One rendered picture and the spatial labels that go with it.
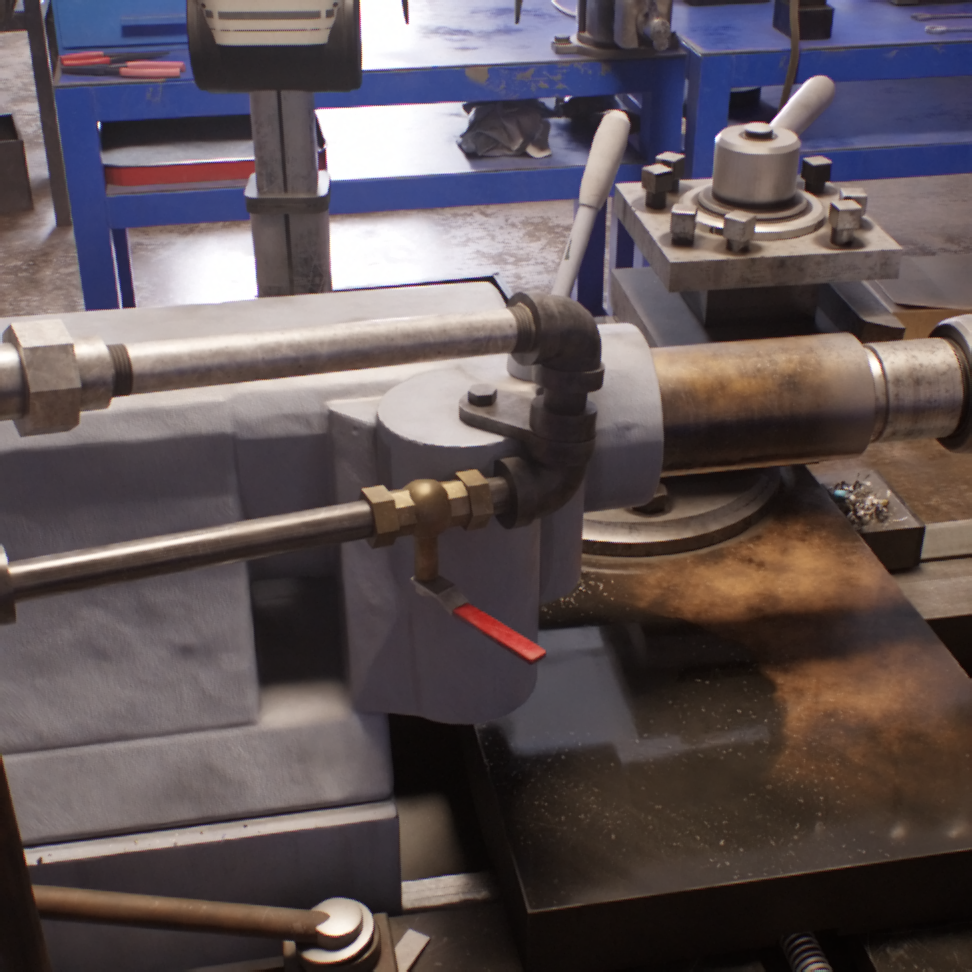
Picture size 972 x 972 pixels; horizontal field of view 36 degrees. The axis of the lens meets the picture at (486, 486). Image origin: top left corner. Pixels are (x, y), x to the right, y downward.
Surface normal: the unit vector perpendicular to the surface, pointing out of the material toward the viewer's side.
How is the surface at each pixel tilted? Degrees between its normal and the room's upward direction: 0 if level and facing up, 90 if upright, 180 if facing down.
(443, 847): 11
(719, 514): 50
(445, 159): 0
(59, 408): 101
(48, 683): 66
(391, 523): 60
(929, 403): 81
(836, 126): 0
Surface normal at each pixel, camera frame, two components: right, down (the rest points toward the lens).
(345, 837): 0.19, 0.49
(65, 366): 0.48, -0.14
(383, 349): 0.51, 0.29
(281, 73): 0.03, 0.86
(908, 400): 0.18, 0.26
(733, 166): -0.61, 0.39
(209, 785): 0.17, 0.02
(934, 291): 0.16, -0.86
